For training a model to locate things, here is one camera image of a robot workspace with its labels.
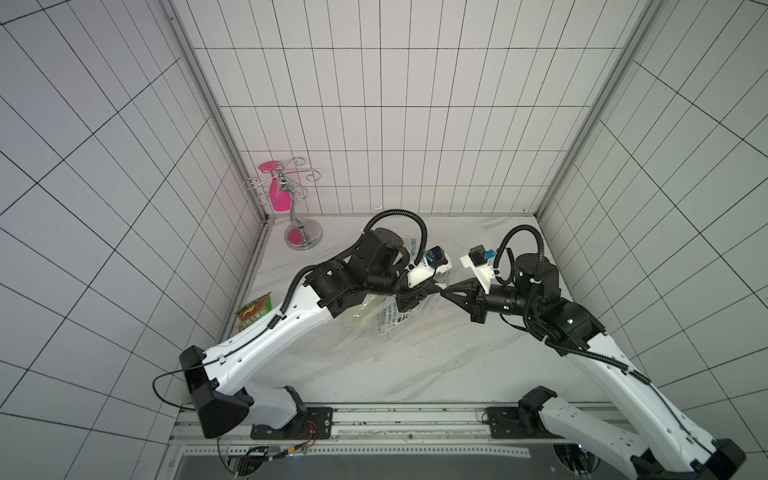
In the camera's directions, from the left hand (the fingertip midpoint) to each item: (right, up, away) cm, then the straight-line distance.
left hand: (425, 291), depth 64 cm
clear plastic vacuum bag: (-11, -7, +5) cm, 14 cm away
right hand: (+4, +2, +1) cm, 5 cm away
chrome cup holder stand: (-42, +13, +48) cm, 66 cm away
